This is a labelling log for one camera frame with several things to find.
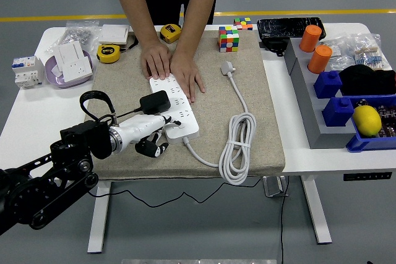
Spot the black tape measure strap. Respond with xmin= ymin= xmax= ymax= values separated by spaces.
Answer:
xmin=126 ymin=31 xmax=139 ymax=51

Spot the black hanging cable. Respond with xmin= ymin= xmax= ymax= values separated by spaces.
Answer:
xmin=280 ymin=176 xmax=290 ymax=264

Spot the person's right hand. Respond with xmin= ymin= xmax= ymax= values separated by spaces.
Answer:
xmin=140 ymin=43 xmax=173 ymax=81

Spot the blue plastic bin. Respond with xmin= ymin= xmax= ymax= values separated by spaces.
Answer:
xmin=345 ymin=94 xmax=396 ymax=153

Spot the black power adapter plug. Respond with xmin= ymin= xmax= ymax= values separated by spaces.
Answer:
xmin=139 ymin=90 xmax=172 ymax=116

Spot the clear bag of small parts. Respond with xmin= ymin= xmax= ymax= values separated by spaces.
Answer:
xmin=321 ymin=38 xmax=356 ymax=72

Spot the white wall switch plate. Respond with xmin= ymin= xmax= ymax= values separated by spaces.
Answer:
xmin=98 ymin=24 xmax=131 ymax=45

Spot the black table control panel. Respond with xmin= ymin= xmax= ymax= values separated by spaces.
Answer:
xmin=342 ymin=171 xmax=393 ymax=182

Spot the white power strip cable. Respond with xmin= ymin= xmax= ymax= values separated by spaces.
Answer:
xmin=183 ymin=61 xmax=257 ymax=185

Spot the purple bowl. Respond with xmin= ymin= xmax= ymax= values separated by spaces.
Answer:
xmin=45 ymin=49 xmax=93 ymax=88

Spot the white circuit breaker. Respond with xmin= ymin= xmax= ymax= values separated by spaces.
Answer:
xmin=11 ymin=55 xmax=45 ymax=90

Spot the yellow lemon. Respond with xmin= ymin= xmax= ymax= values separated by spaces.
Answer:
xmin=352 ymin=104 xmax=383 ymax=137

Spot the clear bag of screws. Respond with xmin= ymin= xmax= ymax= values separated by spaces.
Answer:
xmin=45 ymin=20 xmax=101 ymax=54

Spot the orange cylinder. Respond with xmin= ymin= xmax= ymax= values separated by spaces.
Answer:
xmin=299 ymin=25 xmax=324 ymax=53
xmin=308 ymin=44 xmax=334 ymax=75

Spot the grey stepped block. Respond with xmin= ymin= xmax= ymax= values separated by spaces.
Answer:
xmin=283 ymin=38 xmax=356 ymax=150

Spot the white power strip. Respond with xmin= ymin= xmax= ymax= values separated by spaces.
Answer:
xmin=149 ymin=74 xmax=200 ymax=146

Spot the black cloth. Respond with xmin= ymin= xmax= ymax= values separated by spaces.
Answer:
xmin=338 ymin=64 xmax=396 ymax=97

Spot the white switch panel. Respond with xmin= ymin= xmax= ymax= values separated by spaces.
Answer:
xmin=57 ymin=40 xmax=87 ymax=64

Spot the black plastic tray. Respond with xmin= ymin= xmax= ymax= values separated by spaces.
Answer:
xmin=256 ymin=17 xmax=328 ymax=42

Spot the small colourful puzzle cube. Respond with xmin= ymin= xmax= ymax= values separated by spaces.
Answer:
xmin=233 ymin=17 xmax=254 ymax=32

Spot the person's left hand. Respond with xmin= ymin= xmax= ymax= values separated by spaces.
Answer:
xmin=169 ymin=53 xmax=207 ymax=103

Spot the round yellow tape measure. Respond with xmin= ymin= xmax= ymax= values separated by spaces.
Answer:
xmin=96 ymin=44 xmax=121 ymax=64

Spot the white table leg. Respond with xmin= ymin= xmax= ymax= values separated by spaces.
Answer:
xmin=299 ymin=176 xmax=332 ymax=244
xmin=87 ymin=180 xmax=112 ymax=254

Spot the grey-brown mat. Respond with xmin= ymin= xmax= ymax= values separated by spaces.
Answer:
xmin=82 ymin=30 xmax=286 ymax=181

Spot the white wall socket panel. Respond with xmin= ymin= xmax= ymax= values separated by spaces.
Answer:
xmin=58 ymin=56 xmax=93 ymax=83

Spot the blue block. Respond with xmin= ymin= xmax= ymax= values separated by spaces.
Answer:
xmin=314 ymin=70 xmax=343 ymax=100
xmin=321 ymin=96 xmax=355 ymax=128

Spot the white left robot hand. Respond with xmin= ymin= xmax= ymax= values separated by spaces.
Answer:
xmin=117 ymin=113 xmax=184 ymax=158

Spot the boxy yellow tape measure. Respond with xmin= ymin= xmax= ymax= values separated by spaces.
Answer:
xmin=159 ymin=23 xmax=183 ymax=45

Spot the dark circuit board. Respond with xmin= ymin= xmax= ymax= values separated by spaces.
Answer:
xmin=355 ymin=98 xmax=396 ymax=138

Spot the large colourful puzzle cube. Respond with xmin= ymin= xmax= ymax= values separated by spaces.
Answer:
xmin=218 ymin=25 xmax=241 ymax=53

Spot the black adapter cord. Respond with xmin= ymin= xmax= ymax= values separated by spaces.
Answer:
xmin=88 ymin=106 xmax=264 ymax=208

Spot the clear bag of resistors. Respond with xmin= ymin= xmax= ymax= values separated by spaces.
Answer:
xmin=346 ymin=33 xmax=392 ymax=72

